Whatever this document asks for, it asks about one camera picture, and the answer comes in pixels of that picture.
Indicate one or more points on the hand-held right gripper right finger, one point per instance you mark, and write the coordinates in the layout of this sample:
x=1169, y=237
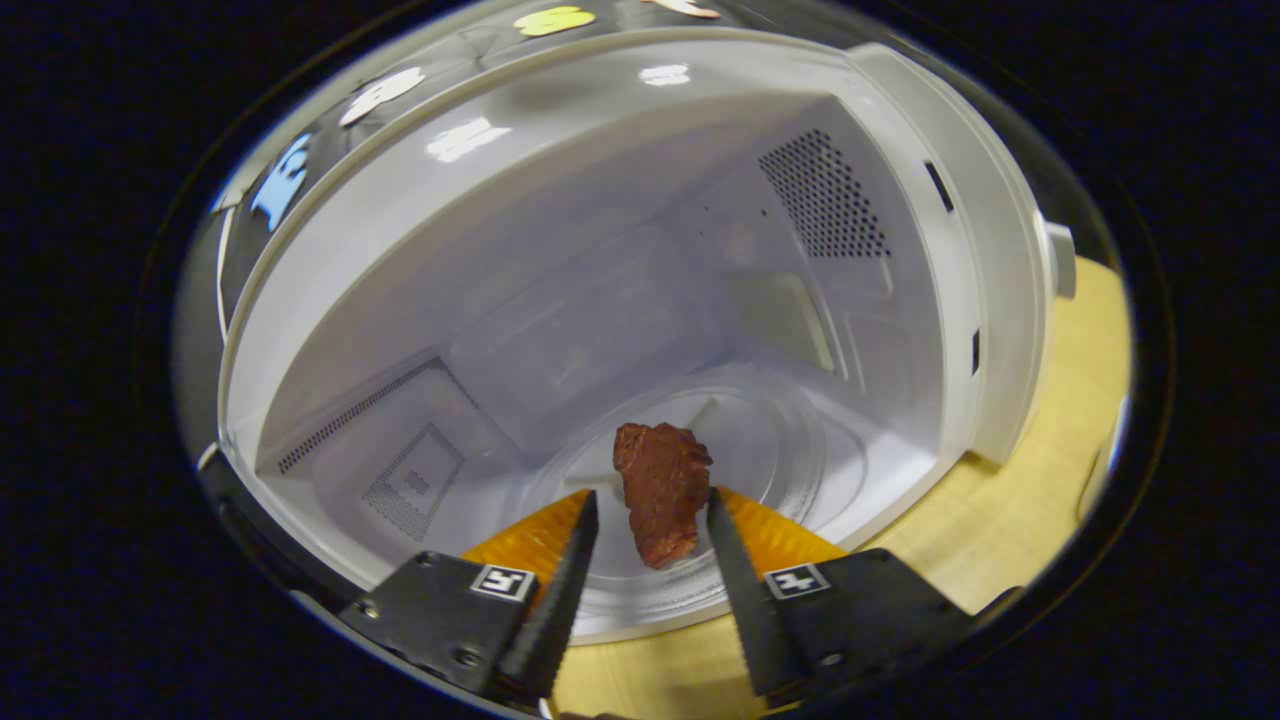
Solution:
x=745, y=590

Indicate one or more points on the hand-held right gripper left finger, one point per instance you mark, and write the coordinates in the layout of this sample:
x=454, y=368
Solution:
x=555, y=600

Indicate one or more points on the reddish brown meat piece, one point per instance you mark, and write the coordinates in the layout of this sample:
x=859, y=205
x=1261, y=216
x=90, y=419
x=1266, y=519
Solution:
x=662, y=490

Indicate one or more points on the white microwave oven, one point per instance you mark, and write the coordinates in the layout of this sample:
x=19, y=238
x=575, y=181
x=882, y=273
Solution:
x=560, y=250

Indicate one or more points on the glass microwave turntable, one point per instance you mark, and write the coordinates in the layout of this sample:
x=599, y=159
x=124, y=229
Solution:
x=780, y=460

